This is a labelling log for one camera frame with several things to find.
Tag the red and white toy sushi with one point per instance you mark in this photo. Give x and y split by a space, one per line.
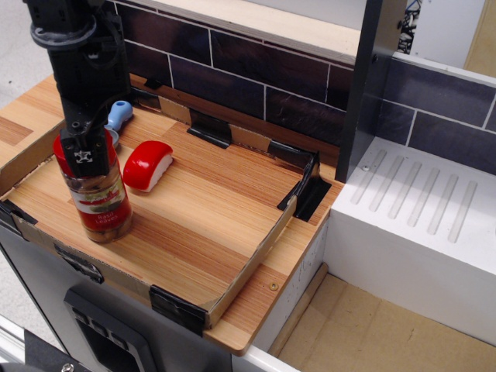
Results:
146 165

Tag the cardboard fence with black tape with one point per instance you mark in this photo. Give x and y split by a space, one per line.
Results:
210 232

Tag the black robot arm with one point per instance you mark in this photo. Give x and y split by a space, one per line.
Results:
70 8

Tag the blue handled grey measuring spoon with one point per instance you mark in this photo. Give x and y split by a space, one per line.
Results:
121 111

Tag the basil bottle with red cap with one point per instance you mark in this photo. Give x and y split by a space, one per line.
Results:
102 201

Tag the white ribbed drainboard sink unit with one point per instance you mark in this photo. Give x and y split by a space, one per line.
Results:
419 231

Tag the grey toy oven front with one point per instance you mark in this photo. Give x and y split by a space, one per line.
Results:
115 345

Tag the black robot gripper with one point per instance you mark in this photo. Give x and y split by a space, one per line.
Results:
88 57

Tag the dark grey vertical post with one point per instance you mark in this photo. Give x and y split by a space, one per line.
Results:
379 37

